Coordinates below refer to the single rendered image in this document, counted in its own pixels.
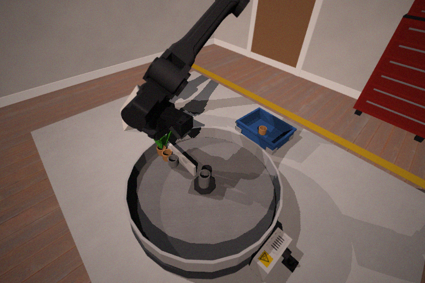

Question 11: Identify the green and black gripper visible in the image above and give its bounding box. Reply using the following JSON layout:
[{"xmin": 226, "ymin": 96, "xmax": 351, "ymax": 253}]
[{"xmin": 137, "ymin": 104, "xmax": 173, "ymax": 149}]

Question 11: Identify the grey metal bushing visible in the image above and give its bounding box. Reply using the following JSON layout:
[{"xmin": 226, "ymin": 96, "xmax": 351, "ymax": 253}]
[
  {"xmin": 198, "ymin": 169, "xmax": 211, "ymax": 185},
  {"xmin": 198, "ymin": 176, "xmax": 210, "ymax": 189},
  {"xmin": 168, "ymin": 154, "xmax": 179, "ymax": 168}
]

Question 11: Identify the blue crate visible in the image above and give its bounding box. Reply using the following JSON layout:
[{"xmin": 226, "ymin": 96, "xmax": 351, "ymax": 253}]
[{"xmin": 236, "ymin": 107, "xmax": 297, "ymax": 155}]

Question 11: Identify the bronze bushing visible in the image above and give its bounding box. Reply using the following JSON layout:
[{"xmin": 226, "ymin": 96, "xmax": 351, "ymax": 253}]
[
  {"xmin": 162, "ymin": 149, "xmax": 172, "ymax": 162},
  {"xmin": 156, "ymin": 145, "xmax": 167, "ymax": 156},
  {"xmin": 258, "ymin": 126, "xmax": 267, "ymax": 135}
]

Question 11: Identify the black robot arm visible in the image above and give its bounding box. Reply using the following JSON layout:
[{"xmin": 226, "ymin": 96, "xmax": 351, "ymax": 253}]
[{"xmin": 121, "ymin": 0, "xmax": 250, "ymax": 140}]

